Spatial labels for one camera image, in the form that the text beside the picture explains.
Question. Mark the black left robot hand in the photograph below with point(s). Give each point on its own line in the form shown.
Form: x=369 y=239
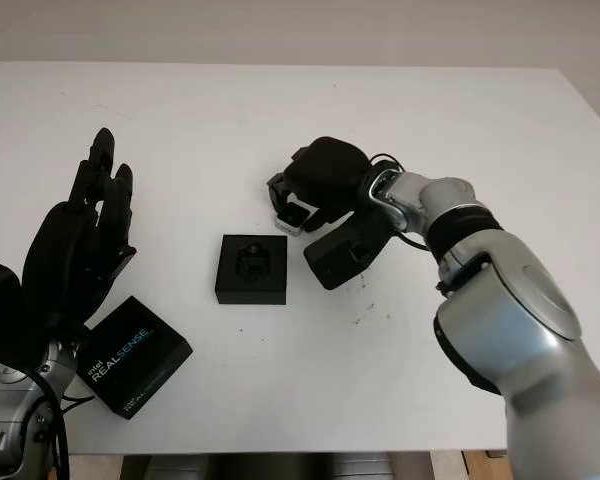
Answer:
x=65 y=260

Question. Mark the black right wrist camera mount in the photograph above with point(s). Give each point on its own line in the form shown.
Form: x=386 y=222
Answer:
x=330 y=260

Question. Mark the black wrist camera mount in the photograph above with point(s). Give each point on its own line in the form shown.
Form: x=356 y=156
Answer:
x=330 y=260
x=0 y=310

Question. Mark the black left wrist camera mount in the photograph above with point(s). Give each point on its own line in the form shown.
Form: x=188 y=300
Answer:
x=0 y=310

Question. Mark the grey robot torso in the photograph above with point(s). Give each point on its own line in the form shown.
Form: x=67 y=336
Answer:
x=280 y=462

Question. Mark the small silver depth camera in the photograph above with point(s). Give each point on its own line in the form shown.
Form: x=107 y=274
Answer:
x=287 y=224

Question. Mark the black RealSense box lid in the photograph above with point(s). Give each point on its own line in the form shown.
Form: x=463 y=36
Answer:
x=130 y=350

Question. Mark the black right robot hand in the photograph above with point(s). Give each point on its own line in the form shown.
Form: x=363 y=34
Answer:
x=325 y=175

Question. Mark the black camera box with foam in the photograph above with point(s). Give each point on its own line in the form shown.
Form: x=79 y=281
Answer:
x=230 y=290

